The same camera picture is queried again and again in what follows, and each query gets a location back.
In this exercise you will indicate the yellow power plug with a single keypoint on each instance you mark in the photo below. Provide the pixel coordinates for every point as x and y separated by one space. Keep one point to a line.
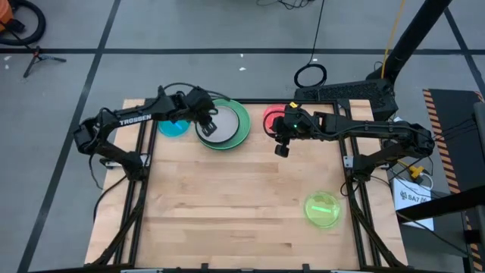
416 172

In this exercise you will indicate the red translucent small plate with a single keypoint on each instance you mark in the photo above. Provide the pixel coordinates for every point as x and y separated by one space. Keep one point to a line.
269 117

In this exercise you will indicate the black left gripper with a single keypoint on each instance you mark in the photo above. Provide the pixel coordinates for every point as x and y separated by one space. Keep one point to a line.
199 102

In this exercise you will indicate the yellow-green translucent small plate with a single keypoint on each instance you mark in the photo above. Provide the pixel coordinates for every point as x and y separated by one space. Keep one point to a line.
322 209

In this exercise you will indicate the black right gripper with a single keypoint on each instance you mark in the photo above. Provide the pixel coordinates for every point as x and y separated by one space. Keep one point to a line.
293 123

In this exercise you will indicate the light green large plate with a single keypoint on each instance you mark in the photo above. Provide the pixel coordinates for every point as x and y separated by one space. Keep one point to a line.
245 125

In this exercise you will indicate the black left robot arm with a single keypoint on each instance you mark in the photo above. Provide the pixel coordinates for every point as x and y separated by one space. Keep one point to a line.
132 117

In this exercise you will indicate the black textured stand base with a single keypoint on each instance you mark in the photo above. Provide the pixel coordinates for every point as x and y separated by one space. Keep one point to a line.
348 91

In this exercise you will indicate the black hazard-striped floor mat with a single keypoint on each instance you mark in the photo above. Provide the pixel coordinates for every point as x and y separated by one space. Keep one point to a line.
454 110

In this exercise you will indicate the white small adapter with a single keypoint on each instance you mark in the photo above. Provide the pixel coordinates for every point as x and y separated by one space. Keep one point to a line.
398 120

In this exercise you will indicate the white cardboard box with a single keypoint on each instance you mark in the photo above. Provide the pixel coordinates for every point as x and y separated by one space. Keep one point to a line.
411 201

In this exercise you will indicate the black stand beam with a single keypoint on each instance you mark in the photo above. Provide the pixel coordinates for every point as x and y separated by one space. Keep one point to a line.
447 203

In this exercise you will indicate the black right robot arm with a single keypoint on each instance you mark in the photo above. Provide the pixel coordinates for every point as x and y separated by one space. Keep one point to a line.
379 127

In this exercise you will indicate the grey translucent medium plate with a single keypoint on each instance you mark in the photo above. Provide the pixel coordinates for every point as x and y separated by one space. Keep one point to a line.
225 123

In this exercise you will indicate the black tripod stand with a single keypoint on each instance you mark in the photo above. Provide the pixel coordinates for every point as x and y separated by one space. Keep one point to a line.
37 57

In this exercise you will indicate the cyan translucent small plate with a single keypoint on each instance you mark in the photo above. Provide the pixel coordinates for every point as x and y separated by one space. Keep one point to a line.
174 129

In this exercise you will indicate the orange vacuum cleaner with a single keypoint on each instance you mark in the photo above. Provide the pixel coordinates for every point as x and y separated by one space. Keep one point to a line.
4 15

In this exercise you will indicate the black slanted stand pole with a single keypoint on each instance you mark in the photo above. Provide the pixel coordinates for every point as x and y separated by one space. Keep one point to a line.
413 36

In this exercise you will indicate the black aluminium table frame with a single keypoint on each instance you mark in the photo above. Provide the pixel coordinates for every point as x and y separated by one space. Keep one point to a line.
318 101

